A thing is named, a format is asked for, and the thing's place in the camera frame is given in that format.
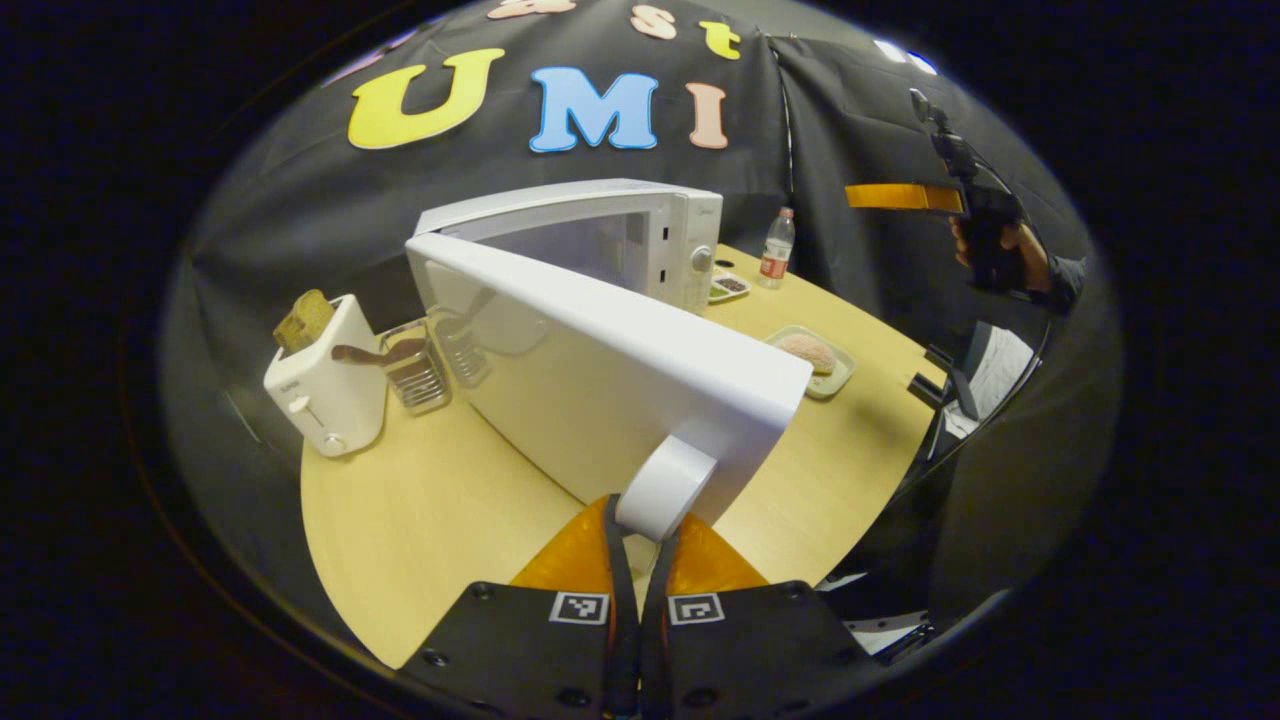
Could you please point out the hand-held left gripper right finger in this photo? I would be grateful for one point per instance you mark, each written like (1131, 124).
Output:
(760, 650)

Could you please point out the brown toast slice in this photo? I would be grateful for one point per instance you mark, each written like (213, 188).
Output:
(302, 320)

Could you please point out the white toaster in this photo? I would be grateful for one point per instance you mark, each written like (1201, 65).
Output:
(325, 400)

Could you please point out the white rectangular plate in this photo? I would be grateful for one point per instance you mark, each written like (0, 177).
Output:
(838, 385)

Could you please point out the white cloth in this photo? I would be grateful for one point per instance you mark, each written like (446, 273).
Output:
(1005, 375)

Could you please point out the round breaded patty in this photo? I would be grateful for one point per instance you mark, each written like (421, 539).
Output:
(808, 352)

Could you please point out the brown wooden spoon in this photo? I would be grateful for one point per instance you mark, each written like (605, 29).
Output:
(360, 354)

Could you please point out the white microwave oven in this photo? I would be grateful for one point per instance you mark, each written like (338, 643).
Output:
(600, 350)

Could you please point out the small ceiling light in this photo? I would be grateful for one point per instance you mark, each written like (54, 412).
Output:
(905, 55)

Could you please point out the clear glass container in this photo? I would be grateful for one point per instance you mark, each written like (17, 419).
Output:
(418, 380)

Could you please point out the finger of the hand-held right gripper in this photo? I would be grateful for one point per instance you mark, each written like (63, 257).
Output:
(900, 197)

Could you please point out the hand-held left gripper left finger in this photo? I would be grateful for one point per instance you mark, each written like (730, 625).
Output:
(520, 650)

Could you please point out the clear plastic water bottle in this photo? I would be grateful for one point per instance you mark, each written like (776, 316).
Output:
(776, 255)

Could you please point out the small divided snack dish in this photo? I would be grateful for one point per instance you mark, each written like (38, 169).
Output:
(730, 287)

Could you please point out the black chair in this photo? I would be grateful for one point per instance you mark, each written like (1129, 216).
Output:
(950, 385)

